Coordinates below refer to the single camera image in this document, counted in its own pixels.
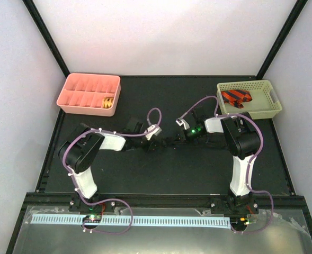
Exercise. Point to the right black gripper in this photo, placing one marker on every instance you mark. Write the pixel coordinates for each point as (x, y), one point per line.
(193, 141)

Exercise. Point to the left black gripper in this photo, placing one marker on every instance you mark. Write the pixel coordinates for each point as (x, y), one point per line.
(150, 148)

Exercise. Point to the black necktie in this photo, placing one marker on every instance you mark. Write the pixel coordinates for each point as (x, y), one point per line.
(211, 141)

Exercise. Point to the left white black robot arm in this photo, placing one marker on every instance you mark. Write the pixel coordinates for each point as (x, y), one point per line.
(82, 145)

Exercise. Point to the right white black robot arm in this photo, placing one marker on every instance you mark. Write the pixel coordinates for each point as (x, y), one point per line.
(243, 141)

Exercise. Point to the orange navy striped tie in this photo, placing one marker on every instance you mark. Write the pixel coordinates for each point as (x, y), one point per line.
(236, 97)

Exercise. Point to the yellow black rolled tie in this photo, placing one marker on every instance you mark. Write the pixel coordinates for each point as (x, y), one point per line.
(107, 102)

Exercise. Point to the green perforated plastic basket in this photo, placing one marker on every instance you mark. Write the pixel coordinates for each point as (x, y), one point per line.
(264, 104)

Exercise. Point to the pink compartment organizer box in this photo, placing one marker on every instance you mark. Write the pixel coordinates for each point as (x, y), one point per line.
(83, 94)

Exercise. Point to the clear acrylic sheet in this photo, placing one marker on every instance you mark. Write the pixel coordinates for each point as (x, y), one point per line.
(281, 231)

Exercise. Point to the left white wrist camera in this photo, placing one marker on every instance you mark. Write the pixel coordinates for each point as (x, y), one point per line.
(152, 130)

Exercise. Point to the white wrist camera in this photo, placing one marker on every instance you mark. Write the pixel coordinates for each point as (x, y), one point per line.
(182, 123)
(152, 130)

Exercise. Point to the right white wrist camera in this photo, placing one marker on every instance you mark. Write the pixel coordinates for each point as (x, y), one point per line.
(182, 123)

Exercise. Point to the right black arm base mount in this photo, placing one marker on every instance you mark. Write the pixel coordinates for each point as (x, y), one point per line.
(228, 206)

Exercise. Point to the light blue slotted cable duct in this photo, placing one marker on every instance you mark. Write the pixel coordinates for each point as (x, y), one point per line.
(125, 220)

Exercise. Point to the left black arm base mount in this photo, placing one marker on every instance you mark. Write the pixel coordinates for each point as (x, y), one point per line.
(77, 205)

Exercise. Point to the right black frame post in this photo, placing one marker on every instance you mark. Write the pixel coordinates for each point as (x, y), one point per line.
(281, 37)

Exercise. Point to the black frame post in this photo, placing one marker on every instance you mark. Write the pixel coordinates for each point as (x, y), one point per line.
(281, 37)
(44, 31)

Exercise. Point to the left black frame post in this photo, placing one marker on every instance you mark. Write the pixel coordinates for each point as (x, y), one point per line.
(44, 31)

